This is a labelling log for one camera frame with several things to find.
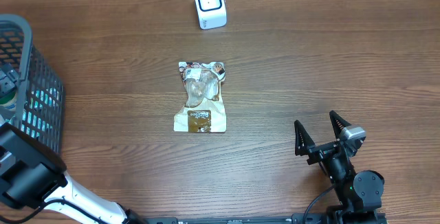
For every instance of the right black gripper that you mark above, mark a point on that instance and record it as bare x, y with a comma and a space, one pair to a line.
304, 143

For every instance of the green lid jar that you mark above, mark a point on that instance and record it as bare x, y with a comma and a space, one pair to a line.
9, 101

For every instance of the teal snack packet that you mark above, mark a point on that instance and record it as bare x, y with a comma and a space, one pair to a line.
39, 116

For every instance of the brown beige snack pouch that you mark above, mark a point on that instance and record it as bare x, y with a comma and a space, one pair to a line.
204, 110

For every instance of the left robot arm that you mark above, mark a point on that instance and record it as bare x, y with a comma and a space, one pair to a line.
38, 177

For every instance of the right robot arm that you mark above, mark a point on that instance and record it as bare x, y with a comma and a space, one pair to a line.
359, 193

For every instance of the white barcode scanner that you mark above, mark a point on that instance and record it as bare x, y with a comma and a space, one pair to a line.
211, 13

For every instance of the grey plastic mesh basket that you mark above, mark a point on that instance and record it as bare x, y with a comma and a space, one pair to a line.
17, 48

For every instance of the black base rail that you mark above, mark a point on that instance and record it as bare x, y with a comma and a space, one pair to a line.
296, 218

